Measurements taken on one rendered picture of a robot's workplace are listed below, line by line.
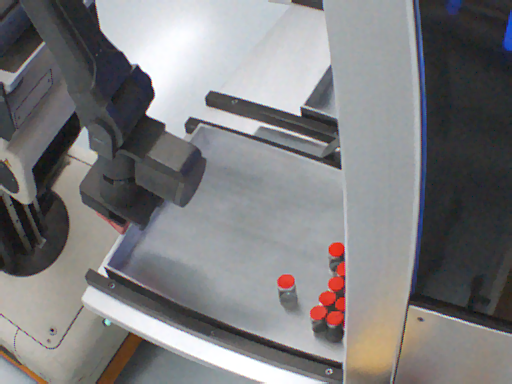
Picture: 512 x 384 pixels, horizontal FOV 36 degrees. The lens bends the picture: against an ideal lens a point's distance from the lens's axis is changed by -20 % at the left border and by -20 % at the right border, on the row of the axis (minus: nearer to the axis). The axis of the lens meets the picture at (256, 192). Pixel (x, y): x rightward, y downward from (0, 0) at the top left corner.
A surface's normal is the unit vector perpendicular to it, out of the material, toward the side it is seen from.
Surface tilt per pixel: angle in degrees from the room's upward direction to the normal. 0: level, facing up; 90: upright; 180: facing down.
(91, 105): 91
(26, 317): 0
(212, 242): 0
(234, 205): 0
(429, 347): 90
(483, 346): 90
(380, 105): 90
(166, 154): 17
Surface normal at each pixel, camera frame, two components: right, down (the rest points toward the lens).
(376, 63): -0.46, 0.72
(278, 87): -0.11, -0.62
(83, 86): -0.51, 0.56
